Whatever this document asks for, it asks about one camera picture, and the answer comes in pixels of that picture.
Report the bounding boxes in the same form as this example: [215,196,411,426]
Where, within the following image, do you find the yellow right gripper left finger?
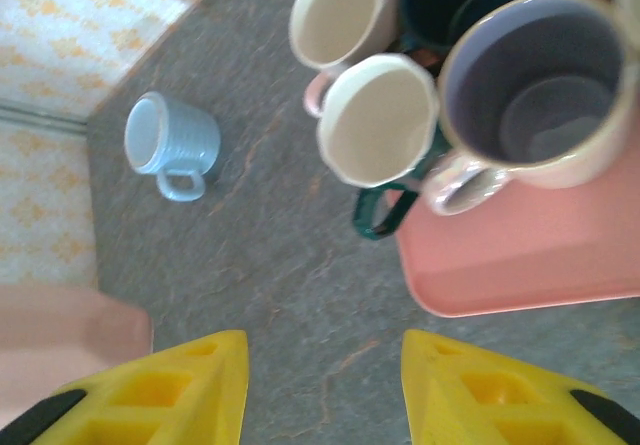
[0,330,250,445]

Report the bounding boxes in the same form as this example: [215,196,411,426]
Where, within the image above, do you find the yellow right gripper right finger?
[401,329,640,445]

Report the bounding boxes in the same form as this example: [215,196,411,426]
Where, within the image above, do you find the pink ceramic mug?
[0,283,155,426]

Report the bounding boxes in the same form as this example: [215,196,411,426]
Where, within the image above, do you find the dark green ceramic mug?
[316,53,451,240]

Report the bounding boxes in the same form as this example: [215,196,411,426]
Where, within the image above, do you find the pale pink mug lavender interior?
[422,0,637,216]

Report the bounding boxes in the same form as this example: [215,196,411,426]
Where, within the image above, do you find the dark blue ceramic mug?
[398,0,546,59]

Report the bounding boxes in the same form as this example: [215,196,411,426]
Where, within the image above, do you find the light blue ribbed mug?
[123,90,222,203]

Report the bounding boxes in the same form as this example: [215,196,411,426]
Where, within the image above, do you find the pink plastic tray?
[394,149,640,319]

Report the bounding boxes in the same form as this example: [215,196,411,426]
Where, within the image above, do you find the aluminium frame post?
[0,100,91,135]

